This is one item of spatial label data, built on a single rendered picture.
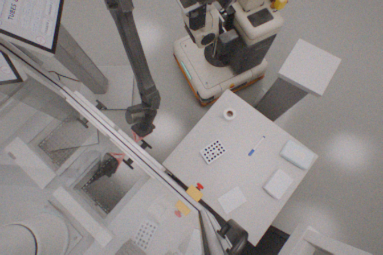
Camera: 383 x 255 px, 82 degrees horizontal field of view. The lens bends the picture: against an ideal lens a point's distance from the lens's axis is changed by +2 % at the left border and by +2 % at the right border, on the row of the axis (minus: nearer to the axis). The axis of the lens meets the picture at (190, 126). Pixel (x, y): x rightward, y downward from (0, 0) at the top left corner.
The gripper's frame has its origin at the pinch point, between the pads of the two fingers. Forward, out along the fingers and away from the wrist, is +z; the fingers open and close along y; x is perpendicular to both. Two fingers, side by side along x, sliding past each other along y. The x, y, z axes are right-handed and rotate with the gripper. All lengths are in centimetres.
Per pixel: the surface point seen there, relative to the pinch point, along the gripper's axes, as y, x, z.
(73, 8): -98, -187, 37
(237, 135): -40, 34, -11
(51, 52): 2, -64, -5
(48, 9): -8, -82, -18
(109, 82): -71, -90, 56
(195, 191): -1.6, 36.2, 1.5
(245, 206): -20, 60, 6
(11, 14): 10, -80, -16
